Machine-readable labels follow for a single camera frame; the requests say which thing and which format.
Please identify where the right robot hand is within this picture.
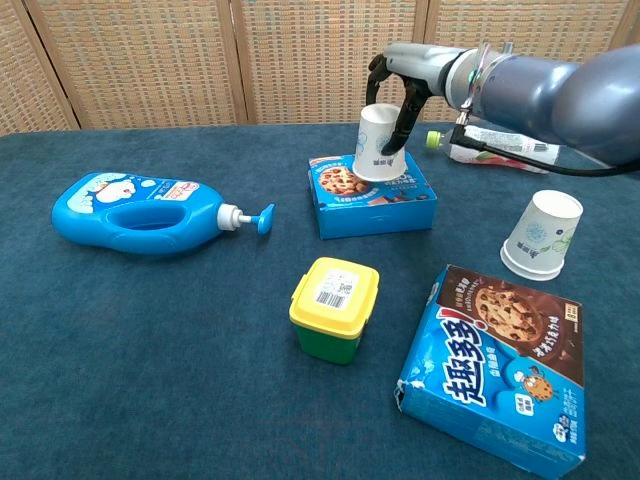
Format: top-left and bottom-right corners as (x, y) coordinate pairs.
(366, 42), (462, 157)

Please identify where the white paper cup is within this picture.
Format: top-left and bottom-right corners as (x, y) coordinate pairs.
(499, 189), (585, 282)
(352, 103), (406, 180)
(352, 168), (405, 182)

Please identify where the plastic bottle green cap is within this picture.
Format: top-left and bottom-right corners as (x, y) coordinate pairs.
(425, 124), (561, 174)

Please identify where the small blue cookie box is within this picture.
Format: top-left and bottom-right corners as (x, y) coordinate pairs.
(307, 149), (439, 240)

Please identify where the yellow lid green container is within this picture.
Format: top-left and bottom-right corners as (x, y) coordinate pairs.
(288, 256), (381, 365)

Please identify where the woven rattan folding screen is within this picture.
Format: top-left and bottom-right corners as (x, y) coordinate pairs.
(0, 0), (640, 137)

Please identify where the large blue cookie box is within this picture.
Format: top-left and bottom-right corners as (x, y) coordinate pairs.
(396, 263), (587, 479)

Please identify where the blue detergent pump bottle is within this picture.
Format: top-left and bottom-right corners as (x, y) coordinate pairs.
(51, 172), (277, 257)

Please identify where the blue table mat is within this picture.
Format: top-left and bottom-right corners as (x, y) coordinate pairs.
(0, 121), (640, 480)

